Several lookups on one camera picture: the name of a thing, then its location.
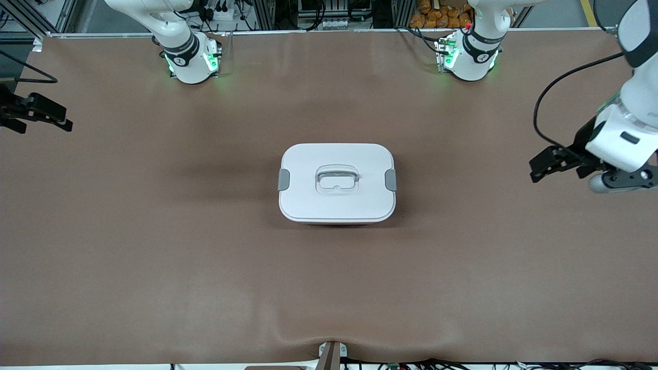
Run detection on white box lid grey latches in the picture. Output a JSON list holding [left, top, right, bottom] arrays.
[[278, 143, 397, 225]]

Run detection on orange snack bags pile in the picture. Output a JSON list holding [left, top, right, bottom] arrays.
[[409, 0, 473, 29]]

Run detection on white power strip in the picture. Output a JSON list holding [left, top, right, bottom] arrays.
[[203, 0, 237, 21]]

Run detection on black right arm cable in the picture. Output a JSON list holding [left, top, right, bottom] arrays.
[[0, 49, 58, 84]]

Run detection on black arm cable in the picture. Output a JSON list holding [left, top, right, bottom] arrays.
[[0, 49, 58, 84], [534, 51, 625, 155]]

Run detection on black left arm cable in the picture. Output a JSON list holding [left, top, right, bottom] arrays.
[[534, 51, 625, 155]]

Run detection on aluminium frame post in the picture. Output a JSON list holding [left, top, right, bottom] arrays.
[[250, 0, 276, 30], [392, 0, 412, 29]]

